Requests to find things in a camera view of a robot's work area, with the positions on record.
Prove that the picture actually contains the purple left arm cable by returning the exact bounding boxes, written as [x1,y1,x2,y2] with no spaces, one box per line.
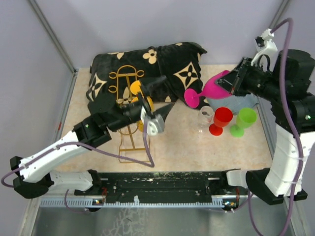
[0,120,156,216]

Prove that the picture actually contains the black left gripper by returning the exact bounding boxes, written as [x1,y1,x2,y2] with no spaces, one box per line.
[108,76,175,132]

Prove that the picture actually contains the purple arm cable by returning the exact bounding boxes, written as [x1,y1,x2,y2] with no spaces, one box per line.
[0,120,156,216]
[221,18,308,236]

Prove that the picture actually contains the grey cable duct strip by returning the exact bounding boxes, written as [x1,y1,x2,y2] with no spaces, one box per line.
[39,195,236,208]

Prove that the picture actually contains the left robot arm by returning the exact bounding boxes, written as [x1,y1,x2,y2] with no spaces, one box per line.
[1,75,174,199]

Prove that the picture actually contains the green plastic wine glass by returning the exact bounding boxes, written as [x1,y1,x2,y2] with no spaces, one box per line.
[230,108,257,137]

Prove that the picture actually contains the pink plastic wine glass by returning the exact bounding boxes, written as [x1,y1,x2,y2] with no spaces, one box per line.
[184,70,232,108]

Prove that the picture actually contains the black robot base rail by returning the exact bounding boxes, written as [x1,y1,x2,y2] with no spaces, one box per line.
[74,171,247,204]

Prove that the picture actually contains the clear wine glass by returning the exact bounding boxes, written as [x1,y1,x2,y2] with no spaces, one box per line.
[197,106,214,133]

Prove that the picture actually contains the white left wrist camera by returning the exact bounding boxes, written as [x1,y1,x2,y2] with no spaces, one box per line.
[140,107,165,136]

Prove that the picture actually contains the light blue denim cloth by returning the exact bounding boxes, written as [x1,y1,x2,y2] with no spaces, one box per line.
[206,94,259,115]

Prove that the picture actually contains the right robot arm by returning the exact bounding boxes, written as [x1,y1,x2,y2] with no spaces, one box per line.
[217,49,315,205]

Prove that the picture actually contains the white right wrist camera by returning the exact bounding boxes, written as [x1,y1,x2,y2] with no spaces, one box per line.
[251,29,278,66]

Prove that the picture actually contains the red plastic wine glass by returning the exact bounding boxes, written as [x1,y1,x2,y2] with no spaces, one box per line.
[209,107,233,136]

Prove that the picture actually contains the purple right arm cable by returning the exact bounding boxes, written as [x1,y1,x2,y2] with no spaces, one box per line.
[221,18,308,236]

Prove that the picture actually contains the gold wire glass rack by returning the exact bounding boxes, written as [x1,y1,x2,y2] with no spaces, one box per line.
[108,65,150,163]

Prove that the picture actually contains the orange plastic wine glass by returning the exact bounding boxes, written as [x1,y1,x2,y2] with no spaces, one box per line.
[130,80,142,95]

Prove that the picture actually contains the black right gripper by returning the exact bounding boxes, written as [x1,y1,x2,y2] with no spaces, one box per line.
[213,56,283,100]

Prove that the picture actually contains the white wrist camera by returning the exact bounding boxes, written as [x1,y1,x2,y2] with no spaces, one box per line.
[140,107,165,136]
[251,29,278,66]

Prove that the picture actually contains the black patterned plush blanket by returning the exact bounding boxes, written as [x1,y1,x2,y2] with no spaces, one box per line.
[86,42,206,105]

